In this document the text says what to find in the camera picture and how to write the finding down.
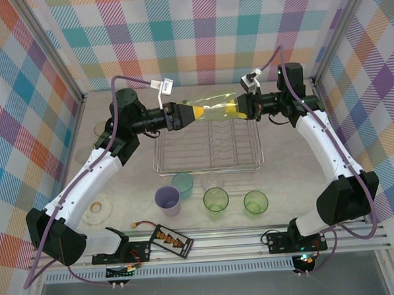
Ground long aluminium frame rail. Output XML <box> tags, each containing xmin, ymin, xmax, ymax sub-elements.
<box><xmin>25</xmin><ymin>216</ymin><xmax>392</xmax><ymax>273</ymax></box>

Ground teal transparent plastic cup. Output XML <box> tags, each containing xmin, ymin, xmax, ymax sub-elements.
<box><xmin>170</xmin><ymin>171</ymin><xmax>196</xmax><ymax>200</ymax></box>

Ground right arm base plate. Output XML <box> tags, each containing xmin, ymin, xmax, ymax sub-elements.
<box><xmin>265</xmin><ymin>228</ymin><xmax>329</xmax><ymax>255</ymax></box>

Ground white slotted cable duct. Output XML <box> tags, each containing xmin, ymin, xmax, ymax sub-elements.
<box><xmin>44</xmin><ymin>259</ymin><xmax>296</xmax><ymax>286</ymax></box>

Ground aluminium upright post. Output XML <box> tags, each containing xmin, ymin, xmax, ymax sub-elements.
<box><xmin>306</xmin><ymin>0</ymin><xmax>378</xmax><ymax>86</ymax></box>
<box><xmin>16</xmin><ymin>0</ymin><xmax>87</xmax><ymax>108</ymax></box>

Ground red black wire yellow plug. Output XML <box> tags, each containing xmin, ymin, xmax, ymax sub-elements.
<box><xmin>130</xmin><ymin>219</ymin><xmax>160</xmax><ymax>232</ymax></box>

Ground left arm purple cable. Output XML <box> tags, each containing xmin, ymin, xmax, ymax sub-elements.
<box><xmin>12</xmin><ymin>73</ymin><xmax>164</xmax><ymax>292</ymax></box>

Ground black board orange connectors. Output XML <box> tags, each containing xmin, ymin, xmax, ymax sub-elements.
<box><xmin>147</xmin><ymin>222</ymin><xmax>195</xmax><ymax>262</ymax></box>

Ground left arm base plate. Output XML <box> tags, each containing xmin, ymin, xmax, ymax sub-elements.
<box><xmin>90</xmin><ymin>240</ymin><xmax>152</xmax><ymax>267</ymax></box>

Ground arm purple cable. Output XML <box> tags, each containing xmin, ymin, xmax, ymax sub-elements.
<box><xmin>12</xmin><ymin>73</ymin><xmax>164</xmax><ymax>292</ymax></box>
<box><xmin>257</xmin><ymin>40</ymin><xmax>383</xmax><ymax>279</ymax></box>

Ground purple plastic cup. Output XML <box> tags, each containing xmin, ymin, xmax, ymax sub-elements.
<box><xmin>153</xmin><ymin>183</ymin><xmax>183</xmax><ymax>218</ymax></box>

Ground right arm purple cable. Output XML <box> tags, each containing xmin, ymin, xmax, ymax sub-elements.
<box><xmin>257</xmin><ymin>40</ymin><xmax>383</xmax><ymax>279</ymax></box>

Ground wire dish rack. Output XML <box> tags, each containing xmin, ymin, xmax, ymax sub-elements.
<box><xmin>150</xmin><ymin>117</ymin><xmax>265</xmax><ymax>176</ymax></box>

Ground green transparent plastic cup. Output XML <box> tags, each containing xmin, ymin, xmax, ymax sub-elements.
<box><xmin>192</xmin><ymin>90</ymin><xmax>249</xmax><ymax>123</ymax></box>
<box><xmin>202</xmin><ymin>186</ymin><xmax>230</xmax><ymax>221</ymax></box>
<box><xmin>242</xmin><ymin>189</ymin><xmax>270</xmax><ymax>219</ymax></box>

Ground white round disc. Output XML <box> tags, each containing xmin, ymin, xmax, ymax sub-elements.
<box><xmin>80</xmin><ymin>190</ymin><xmax>114</xmax><ymax>226</ymax></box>

